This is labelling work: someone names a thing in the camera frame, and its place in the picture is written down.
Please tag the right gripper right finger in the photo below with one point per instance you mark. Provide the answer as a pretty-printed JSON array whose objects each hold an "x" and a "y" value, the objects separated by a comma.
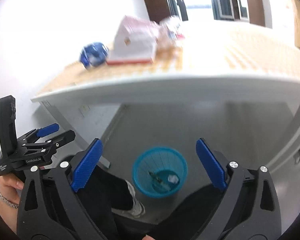
[{"x": 249, "y": 206}]

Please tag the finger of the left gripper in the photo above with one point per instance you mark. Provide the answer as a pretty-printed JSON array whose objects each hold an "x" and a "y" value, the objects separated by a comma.
[
  {"x": 53, "y": 143},
  {"x": 36, "y": 134}
]

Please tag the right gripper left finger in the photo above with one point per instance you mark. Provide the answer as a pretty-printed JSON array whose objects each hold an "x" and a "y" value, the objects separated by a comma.
[{"x": 49, "y": 206}]

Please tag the blue plastic bag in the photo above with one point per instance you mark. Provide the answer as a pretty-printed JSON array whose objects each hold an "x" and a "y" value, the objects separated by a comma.
[{"x": 93, "y": 55}]

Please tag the pink white paper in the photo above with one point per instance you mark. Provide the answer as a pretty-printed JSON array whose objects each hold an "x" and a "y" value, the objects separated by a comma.
[{"x": 135, "y": 42}]

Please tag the person's left hand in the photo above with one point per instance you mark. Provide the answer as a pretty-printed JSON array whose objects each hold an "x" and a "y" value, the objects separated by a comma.
[{"x": 10, "y": 186}]

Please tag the person's black trousers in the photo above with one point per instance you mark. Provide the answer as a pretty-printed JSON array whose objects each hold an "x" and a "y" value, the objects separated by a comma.
[{"x": 105, "y": 193}]

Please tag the crumpled white tissue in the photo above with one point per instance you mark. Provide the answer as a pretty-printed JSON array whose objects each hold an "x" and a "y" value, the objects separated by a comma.
[{"x": 173, "y": 179}]

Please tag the white left sneaker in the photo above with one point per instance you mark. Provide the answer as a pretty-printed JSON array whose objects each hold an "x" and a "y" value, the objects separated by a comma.
[{"x": 138, "y": 209}]

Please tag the blue plastic waste basket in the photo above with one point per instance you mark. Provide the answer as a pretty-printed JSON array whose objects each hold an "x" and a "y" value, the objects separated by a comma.
[{"x": 150, "y": 171}]

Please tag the yellow checkered tablecloth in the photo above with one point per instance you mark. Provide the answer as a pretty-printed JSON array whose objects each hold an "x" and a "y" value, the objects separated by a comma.
[{"x": 224, "y": 50}]

